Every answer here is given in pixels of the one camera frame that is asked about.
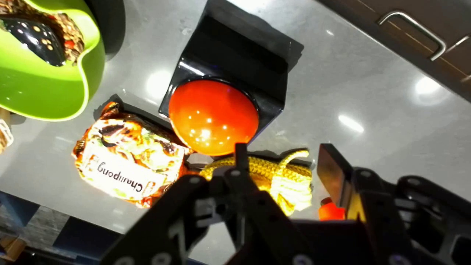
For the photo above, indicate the small orange round item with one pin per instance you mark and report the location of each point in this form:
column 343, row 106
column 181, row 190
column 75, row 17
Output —
column 329, row 212

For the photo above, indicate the green plastic bowl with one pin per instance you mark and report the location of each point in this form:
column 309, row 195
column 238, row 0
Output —
column 44, row 92

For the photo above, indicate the dark wood counter cabinet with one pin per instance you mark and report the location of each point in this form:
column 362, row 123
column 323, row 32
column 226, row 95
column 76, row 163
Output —
column 353, row 7

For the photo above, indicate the orange printed snack bag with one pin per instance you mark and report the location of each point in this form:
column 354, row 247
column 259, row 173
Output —
column 126, row 156

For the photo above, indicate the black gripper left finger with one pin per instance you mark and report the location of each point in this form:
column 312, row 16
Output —
column 195, row 220

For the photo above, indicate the yellow knit cloth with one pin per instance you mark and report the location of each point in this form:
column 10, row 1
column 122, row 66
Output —
column 266, row 169

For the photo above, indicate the orange dome button black box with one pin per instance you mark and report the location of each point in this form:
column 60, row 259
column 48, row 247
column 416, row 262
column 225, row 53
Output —
column 210, row 117

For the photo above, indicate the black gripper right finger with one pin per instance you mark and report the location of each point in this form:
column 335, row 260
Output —
column 391, row 210

